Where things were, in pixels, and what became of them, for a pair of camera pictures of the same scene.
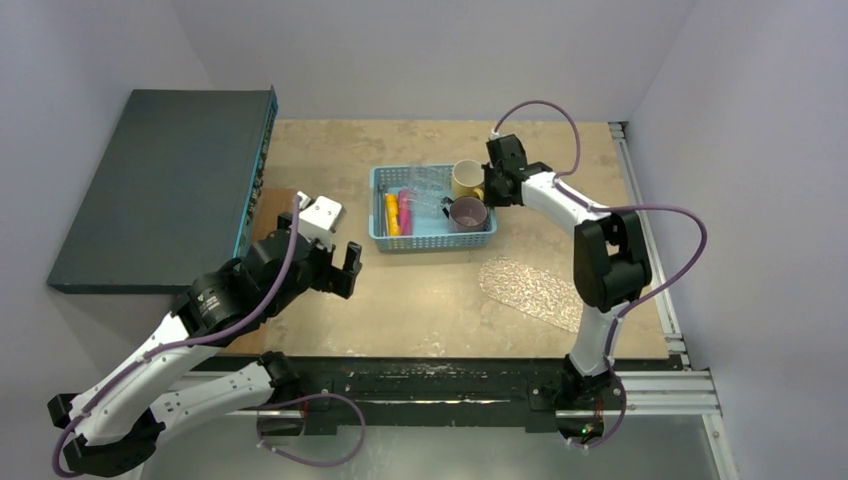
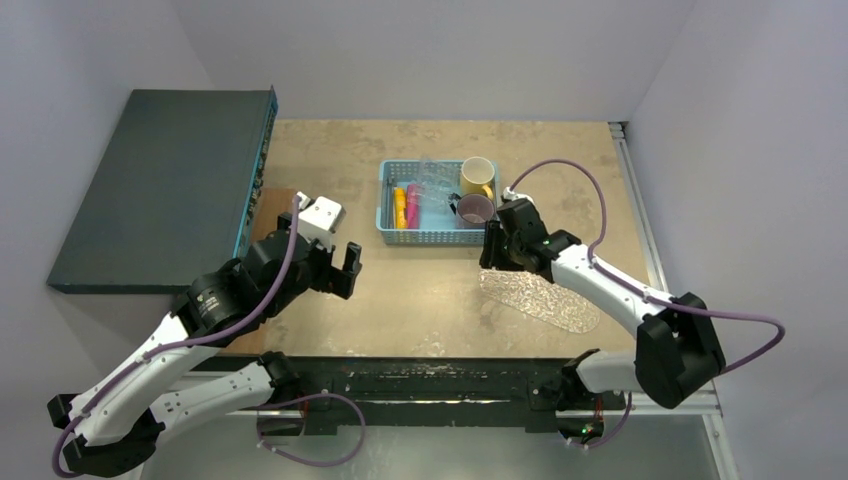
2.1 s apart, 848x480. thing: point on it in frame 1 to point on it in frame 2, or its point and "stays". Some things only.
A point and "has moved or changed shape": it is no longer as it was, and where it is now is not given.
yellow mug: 467,178 has moved or changed shape
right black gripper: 497,183 to 495,246
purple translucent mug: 466,214 has moved or changed shape
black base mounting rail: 381,395 stays
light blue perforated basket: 432,189 has moved or changed shape
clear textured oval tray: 555,302 stays
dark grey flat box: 171,201 stays
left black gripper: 334,278 stays
